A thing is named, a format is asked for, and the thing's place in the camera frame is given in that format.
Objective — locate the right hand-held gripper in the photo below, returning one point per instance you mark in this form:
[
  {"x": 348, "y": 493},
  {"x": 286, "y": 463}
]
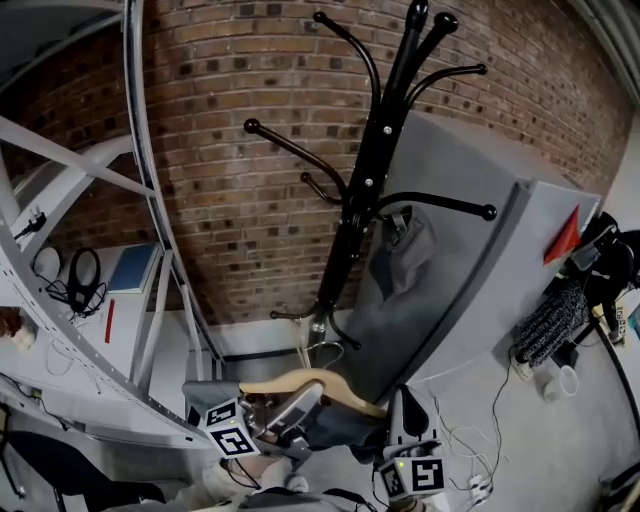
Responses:
[{"x": 415, "y": 475}]

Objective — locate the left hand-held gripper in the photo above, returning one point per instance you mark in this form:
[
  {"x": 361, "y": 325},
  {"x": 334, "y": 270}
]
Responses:
[{"x": 231, "y": 440}]

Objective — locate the wooden clothes hanger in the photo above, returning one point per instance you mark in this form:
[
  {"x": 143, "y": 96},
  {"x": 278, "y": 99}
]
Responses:
[{"x": 280, "y": 383}]

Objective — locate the grey clothing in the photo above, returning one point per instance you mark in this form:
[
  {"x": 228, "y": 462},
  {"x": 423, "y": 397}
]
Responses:
[{"x": 340, "y": 432}]

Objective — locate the black metal coat rack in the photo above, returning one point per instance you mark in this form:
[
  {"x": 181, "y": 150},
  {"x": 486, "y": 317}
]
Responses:
[{"x": 372, "y": 165}]

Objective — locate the grey metal shelf rack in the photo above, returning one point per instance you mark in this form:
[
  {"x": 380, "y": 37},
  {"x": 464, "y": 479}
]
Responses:
[{"x": 75, "y": 165}]

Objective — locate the white shoe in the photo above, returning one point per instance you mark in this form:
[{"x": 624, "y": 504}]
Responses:
[{"x": 298, "y": 483}]

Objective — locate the white power strip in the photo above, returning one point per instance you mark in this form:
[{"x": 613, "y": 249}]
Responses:
[{"x": 480, "y": 484}]

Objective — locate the person's grey top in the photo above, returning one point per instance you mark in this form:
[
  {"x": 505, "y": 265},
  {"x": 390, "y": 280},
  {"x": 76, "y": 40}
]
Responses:
[{"x": 310, "y": 502}]

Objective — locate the white cup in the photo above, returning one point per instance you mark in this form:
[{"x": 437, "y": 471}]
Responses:
[{"x": 562, "y": 384}]

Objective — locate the grey metal cabinet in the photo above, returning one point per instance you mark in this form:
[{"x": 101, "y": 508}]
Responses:
[{"x": 465, "y": 260}]

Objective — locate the grey fabric bag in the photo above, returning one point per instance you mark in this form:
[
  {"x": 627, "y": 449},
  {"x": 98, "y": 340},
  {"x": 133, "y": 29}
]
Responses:
[{"x": 407, "y": 250}]

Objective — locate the grey knitted cloth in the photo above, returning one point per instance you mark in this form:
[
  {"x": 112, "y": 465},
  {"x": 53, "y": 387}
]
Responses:
[{"x": 552, "y": 320}]

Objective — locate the red strip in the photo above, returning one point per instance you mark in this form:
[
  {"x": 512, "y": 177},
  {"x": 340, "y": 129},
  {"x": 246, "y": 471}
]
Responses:
[{"x": 109, "y": 320}]

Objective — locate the blue flat board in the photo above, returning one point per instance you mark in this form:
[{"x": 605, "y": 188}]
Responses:
[{"x": 132, "y": 267}]

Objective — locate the red triangular sticker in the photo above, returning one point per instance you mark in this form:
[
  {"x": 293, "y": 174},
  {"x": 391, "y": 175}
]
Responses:
[{"x": 565, "y": 240}]

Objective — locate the white round device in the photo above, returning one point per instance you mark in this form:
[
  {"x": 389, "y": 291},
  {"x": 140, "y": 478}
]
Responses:
[{"x": 47, "y": 262}]

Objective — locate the black power plug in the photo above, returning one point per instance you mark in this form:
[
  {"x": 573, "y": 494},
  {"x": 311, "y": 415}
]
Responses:
[{"x": 32, "y": 225}]

